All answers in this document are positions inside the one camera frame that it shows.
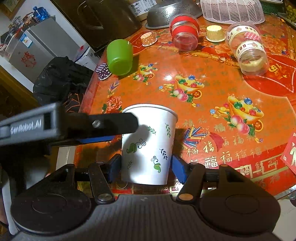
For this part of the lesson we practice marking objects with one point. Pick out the blue water bottle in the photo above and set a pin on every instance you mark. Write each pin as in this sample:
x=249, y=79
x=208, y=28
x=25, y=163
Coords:
x=40, y=14

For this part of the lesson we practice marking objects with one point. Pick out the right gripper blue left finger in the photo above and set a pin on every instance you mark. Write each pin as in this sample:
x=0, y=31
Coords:
x=101, y=175

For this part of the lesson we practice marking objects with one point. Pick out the white floral paper cup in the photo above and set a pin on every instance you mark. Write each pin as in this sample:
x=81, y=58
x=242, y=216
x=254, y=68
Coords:
x=146, y=153

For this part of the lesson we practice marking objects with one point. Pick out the cardboard box with label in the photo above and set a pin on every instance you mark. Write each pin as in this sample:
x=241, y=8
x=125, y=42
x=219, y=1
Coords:
x=140, y=8

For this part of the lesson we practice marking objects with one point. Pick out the clear jar with patterned tape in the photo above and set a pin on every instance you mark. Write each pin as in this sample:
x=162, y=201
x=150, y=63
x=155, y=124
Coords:
x=244, y=40

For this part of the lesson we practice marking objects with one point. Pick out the red floral tablecloth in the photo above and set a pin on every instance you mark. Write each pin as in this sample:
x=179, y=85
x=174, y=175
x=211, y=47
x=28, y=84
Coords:
x=224, y=116

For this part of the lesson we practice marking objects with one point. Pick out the purple polka dot cupcake liner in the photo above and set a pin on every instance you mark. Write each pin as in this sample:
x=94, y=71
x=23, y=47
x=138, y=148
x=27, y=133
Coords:
x=103, y=71

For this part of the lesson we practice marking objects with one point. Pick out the dark brown plastic pitcher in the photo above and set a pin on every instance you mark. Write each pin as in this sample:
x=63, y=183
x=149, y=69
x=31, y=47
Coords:
x=99, y=22

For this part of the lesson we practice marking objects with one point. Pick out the black garbage bag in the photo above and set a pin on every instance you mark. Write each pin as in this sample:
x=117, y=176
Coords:
x=59, y=79

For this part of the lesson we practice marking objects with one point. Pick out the green plastic cup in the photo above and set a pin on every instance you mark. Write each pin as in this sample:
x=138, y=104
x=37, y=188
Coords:
x=119, y=57

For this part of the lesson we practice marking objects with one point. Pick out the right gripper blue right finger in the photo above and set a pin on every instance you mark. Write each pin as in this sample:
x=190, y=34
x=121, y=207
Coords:
x=191, y=176

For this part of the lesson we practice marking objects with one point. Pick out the steel colander bowl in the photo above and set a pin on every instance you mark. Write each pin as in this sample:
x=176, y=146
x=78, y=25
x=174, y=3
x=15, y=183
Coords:
x=160, y=15

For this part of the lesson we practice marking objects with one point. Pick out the yellow cupcake liner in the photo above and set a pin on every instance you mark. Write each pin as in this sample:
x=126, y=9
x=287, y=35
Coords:
x=215, y=33

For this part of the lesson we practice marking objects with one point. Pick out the white mesh food cover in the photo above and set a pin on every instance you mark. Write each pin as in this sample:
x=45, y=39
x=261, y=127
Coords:
x=232, y=11

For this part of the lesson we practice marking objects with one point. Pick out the red banded glass jar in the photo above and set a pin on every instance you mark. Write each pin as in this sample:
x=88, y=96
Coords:
x=185, y=31

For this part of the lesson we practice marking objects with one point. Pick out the silver mini fridge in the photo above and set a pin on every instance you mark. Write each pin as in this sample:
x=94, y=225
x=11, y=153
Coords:
x=30, y=50

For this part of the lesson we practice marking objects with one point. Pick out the red fu paper card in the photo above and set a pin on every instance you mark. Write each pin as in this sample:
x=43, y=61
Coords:
x=289, y=154

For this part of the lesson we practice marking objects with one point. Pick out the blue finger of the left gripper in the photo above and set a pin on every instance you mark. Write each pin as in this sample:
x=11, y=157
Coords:
x=82, y=128

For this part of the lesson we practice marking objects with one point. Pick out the red polka dot cupcake liner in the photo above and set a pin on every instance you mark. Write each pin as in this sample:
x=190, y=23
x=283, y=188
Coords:
x=148, y=39

